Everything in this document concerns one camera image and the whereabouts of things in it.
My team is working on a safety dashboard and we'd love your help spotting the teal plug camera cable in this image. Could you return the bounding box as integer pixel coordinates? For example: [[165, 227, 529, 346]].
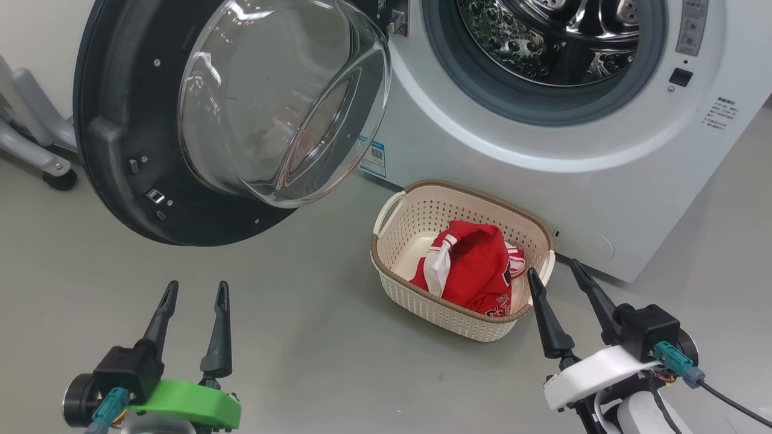
[[653, 340, 772, 429], [84, 386, 131, 434]]

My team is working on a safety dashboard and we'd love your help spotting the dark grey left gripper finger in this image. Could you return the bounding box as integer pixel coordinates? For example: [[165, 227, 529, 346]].
[[200, 281, 233, 380], [134, 280, 180, 363]]

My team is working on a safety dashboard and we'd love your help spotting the right teal plug camera cable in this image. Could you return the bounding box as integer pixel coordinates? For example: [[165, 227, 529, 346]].
[[653, 340, 772, 429]]

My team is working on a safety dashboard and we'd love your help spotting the cream perforated laundry basket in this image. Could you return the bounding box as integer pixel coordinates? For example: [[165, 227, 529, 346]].
[[370, 179, 556, 343]]

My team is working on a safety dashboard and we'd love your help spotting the grey stand with black caster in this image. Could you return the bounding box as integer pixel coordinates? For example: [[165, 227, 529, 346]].
[[0, 54, 80, 192]]

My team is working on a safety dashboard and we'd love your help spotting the dark round glass washer door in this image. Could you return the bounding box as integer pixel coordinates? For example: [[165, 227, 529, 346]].
[[72, 0, 393, 247]]

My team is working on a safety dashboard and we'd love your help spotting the left teal plug camera cable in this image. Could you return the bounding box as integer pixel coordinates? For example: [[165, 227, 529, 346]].
[[84, 386, 131, 434]]

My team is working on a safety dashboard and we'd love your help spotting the red and white striped garment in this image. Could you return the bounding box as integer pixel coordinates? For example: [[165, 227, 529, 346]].
[[410, 220, 527, 314]]

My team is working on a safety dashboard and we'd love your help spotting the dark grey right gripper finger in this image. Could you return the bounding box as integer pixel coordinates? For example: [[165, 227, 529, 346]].
[[527, 268, 576, 361], [569, 259, 622, 346]]

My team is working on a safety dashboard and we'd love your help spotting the white washing machine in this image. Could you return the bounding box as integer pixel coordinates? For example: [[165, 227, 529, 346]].
[[356, 0, 772, 284]]

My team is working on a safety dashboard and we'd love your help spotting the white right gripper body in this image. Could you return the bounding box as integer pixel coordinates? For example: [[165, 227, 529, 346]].
[[544, 345, 662, 412]]

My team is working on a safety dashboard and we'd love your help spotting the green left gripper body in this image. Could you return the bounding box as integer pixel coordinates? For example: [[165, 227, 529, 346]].
[[127, 379, 242, 431]]

